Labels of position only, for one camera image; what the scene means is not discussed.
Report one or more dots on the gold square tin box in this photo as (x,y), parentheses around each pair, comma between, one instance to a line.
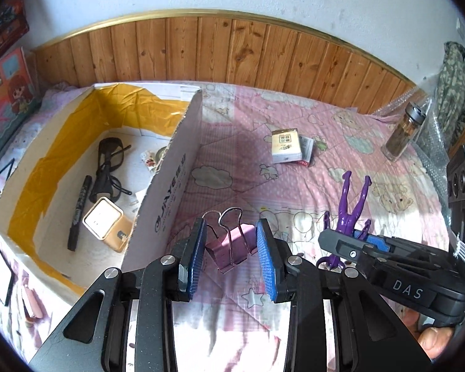
(109,224)

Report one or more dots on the wooden wall panelling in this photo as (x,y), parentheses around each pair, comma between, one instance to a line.
(226,47)

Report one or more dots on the white cardboard box yellow tape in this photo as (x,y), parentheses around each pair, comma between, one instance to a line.
(38,201)

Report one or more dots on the bubble wrap sheet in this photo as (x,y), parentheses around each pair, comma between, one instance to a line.
(428,142)

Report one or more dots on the green tape roll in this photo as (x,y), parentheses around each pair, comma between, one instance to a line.
(160,154)

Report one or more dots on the white paper packet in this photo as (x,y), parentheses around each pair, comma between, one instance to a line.
(137,200)

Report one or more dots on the glass tea bottle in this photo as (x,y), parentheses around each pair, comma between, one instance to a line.
(404,131)

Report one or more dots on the pink bear patterned quilt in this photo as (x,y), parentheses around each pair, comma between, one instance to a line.
(233,167)

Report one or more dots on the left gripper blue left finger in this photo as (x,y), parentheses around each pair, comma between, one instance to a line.
(191,259)

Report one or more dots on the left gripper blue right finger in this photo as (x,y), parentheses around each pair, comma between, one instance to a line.
(273,254)

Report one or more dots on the black marker pen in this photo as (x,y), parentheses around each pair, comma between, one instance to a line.
(79,208)

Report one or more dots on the cream tissue pack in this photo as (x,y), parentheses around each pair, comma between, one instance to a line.
(286,146)

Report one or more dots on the pink binder clip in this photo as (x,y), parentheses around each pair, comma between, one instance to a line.
(236,244)

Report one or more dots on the pink doll toy box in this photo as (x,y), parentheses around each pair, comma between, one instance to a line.
(19,96)

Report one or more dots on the purple toy figure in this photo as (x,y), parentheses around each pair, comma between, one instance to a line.
(346,220)

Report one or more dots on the black sunglasses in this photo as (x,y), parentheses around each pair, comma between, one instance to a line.
(110,158)

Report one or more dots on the person's right hand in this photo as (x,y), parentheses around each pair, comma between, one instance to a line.
(433,340)

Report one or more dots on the camouflage cloth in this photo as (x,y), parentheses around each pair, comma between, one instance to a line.
(450,94)

